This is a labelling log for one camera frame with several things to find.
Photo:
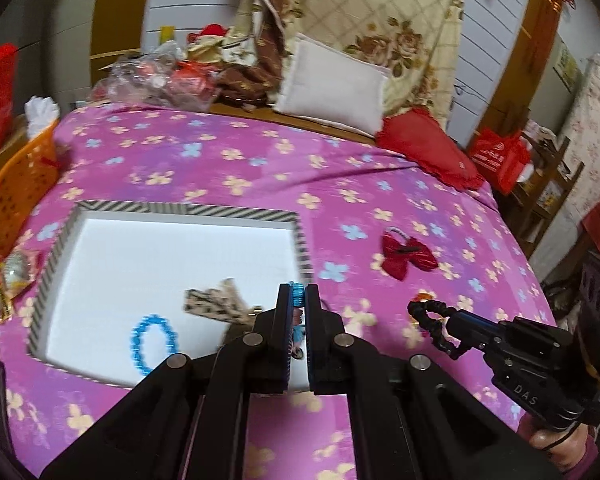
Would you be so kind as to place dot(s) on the brown floral cloth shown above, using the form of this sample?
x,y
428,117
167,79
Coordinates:
x,y
267,20

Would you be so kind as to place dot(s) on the red shopping bag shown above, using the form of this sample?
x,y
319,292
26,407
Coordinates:
x,y
497,157

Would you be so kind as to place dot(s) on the person's right forearm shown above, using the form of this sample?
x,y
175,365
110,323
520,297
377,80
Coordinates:
x,y
585,462

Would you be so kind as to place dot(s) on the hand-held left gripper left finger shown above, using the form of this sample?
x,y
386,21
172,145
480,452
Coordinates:
x,y
283,310

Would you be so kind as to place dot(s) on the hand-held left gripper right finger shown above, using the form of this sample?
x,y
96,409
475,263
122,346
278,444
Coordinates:
x,y
316,320

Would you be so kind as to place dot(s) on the purple flowered bed sheet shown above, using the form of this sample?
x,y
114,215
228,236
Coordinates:
x,y
240,170

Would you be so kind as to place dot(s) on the silver egg ornament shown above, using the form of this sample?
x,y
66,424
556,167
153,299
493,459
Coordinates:
x,y
16,270

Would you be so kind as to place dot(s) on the person's right hand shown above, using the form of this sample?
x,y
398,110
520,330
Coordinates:
x,y
555,447

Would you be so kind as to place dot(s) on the clear plastic bag of goods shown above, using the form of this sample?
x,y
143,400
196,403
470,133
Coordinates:
x,y
150,77

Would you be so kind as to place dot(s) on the small orange hair ornament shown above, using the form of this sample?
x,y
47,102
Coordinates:
x,y
422,297

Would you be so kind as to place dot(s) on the wooden shelf rack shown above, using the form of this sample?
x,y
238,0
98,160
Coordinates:
x,y
545,185

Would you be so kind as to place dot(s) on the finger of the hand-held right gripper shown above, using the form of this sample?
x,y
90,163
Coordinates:
x,y
472,349
472,325

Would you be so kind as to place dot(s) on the red plush toy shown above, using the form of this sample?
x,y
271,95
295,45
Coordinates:
x,y
211,31

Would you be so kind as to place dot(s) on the wooden bed board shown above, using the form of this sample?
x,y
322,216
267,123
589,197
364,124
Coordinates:
x,y
290,119

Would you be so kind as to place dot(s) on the red frilled cushion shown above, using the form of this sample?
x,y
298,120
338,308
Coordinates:
x,y
425,145

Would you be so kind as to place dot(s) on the beige floral quilt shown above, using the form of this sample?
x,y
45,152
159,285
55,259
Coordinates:
x,y
380,5

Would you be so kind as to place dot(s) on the red hair bow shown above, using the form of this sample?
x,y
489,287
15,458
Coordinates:
x,y
405,252

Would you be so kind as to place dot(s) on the floral upright mattress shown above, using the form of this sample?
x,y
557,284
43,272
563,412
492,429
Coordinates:
x,y
590,130

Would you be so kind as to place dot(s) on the orange plastic basket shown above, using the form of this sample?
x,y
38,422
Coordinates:
x,y
15,195

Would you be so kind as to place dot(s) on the white plastic bag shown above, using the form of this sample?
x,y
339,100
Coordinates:
x,y
41,110

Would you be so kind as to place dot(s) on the white pillow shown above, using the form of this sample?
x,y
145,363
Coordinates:
x,y
330,85

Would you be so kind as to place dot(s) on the small colourful trinket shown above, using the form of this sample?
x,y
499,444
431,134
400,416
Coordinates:
x,y
298,335

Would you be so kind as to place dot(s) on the beige dotted hair bow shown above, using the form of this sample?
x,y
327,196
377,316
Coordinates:
x,y
215,305

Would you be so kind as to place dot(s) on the white tray with striped rim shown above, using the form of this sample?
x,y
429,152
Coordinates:
x,y
145,265

